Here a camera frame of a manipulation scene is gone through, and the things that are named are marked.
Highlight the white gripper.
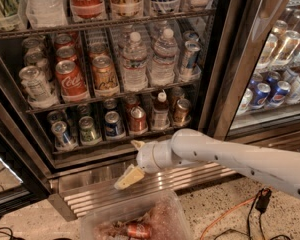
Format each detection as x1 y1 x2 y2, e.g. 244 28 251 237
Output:
114 140 175 190

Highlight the green soda can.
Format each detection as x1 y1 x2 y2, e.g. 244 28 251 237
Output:
79 116 102 146

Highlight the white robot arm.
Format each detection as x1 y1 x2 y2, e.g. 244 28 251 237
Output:
114 129 300 199

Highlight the red soda can bottom shelf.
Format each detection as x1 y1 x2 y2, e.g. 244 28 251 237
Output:
129 106 148 134

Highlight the dark blue soda can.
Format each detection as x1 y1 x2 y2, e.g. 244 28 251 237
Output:
105 111 125 139

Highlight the bronze can bottom shelf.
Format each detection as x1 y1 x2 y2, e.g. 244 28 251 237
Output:
173 98 191 125

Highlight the orange can in bin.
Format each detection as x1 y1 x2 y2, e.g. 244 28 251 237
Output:
127 223 152 239

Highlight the blue white can bottom left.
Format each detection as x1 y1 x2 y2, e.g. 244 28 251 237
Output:
51 121 77 151

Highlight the orange gold can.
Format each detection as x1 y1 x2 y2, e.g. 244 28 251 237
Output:
92 55 120 97

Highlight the red Coca-Cola can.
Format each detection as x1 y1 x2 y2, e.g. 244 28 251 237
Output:
55 60 89 102

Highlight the slim blue silver can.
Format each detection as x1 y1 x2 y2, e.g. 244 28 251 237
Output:
179 40 201 81

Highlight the silver white can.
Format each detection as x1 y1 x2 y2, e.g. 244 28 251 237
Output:
19 66 58 109

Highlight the blue Pepsi can left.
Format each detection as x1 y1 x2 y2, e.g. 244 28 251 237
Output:
250 83 271 108

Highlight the blue pepsi can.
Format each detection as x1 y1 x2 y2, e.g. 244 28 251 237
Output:
250 83 271 108
268 81 291 106

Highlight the blue Pepsi can right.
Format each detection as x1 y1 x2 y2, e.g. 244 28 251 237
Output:
268 81 291 106

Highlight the Coca-Cola bottle top shelf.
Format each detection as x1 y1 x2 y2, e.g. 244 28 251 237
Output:
70 0 103 19

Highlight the glass fridge door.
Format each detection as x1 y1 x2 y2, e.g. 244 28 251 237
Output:
198 0 300 152

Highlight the juice bottle white cap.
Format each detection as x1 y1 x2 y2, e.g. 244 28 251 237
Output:
151 91 169 130

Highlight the clear plastic bin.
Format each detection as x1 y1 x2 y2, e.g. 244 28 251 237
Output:
80 190 193 240

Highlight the clear water bottle right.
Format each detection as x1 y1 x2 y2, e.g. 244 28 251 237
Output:
150 28 178 86

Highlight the clear water bottle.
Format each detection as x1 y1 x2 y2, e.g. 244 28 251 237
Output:
150 28 178 86
121 32 148 91

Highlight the clear water bottle left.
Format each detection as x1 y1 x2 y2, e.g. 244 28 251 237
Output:
121 32 148 91

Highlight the black power adapter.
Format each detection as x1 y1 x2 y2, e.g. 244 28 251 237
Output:
255 189 272 214

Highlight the orange extension cable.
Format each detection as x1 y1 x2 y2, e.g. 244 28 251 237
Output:
199 187 271 240

